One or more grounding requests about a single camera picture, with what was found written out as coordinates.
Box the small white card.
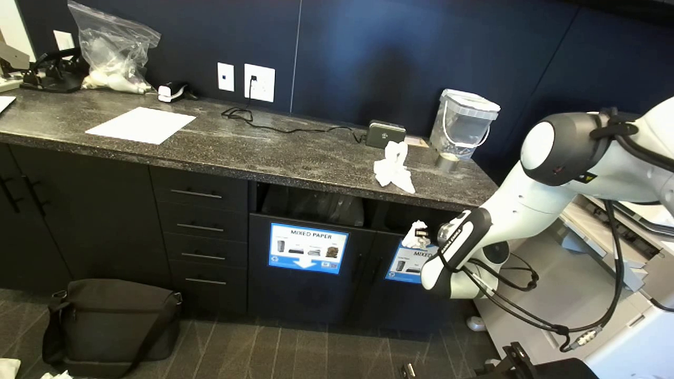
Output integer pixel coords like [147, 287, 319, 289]
[51, 28, 78, 52]

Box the clear plastic bucket with handle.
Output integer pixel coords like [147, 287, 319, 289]
[428, 86, 504, 164]

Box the large white wall outlet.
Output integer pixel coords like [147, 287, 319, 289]
[243, 62, 278, 105]

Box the silver drawer handle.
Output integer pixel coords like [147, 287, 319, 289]
[169, 187, 225, 202]
[174, 222, 228, 236]
[178, 250, 228, 263]
[182, 277, 229, 289]

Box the black pouch on counter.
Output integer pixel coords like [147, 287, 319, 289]
[19, 47, 91, 96]

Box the black cart frame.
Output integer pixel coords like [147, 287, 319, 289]
[479, 341, 597, 379]

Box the black power cable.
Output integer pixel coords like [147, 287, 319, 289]
[219, 72, 370, 145]

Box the clear plastic bag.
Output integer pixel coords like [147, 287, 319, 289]
[68, 0, 164, 96]

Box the small white tissue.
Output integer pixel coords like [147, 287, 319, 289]
[400, 219, 435, 252]

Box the small white adapter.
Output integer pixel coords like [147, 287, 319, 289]
[156, 83, 185, 105]

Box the small white wall plate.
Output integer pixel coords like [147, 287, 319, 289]
[215, 60, 237, 96]

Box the white floor scrap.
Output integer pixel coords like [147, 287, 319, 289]
[0, 356, 22, 379]

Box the tall twisted white tissue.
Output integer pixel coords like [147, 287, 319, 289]
[370, 139, 417, 197]

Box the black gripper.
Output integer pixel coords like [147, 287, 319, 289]
[430, 215, 463, 245]

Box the blue sign with down arrow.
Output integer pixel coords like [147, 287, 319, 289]
[266, 222, 352, 278]

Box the black shoulder bag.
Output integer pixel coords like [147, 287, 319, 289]
[40, 277, 185, 379]

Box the black cabinet door handle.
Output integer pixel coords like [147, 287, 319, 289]
[0, 176, 22, 218]
[22, 176, 51, 218]

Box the dark cabinet with stone counter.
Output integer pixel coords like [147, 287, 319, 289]
[0, 86, 498, 335]

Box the grey white office printer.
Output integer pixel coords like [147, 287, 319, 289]
[468, 187, 674, 379]

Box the small black box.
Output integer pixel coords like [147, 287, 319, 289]
[364, 121, 409, 152]

